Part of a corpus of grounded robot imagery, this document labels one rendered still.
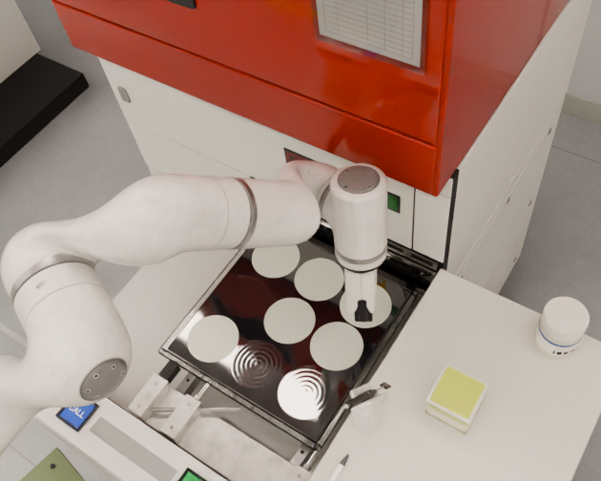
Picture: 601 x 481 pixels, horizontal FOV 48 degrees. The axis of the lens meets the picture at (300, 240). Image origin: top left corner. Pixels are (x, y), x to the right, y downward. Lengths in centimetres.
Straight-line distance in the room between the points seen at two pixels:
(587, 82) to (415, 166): 189
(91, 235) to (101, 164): 225
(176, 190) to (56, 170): 234
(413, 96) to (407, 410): 53
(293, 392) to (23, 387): 59
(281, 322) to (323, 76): 53
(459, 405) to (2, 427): 65
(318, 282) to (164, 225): 67
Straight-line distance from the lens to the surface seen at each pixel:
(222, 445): 127
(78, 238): 77
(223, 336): 134
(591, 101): 291
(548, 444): 118
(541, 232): 258
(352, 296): 110
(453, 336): 123
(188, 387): 136
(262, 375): 129
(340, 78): 98
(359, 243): 102
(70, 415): 129
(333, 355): 128
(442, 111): 93
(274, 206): 83
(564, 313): 117
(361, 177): 98
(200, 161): 155
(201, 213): 76
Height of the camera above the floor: 206
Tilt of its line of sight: 55 degrees down
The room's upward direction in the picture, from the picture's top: 11 degrees counter-clockwise
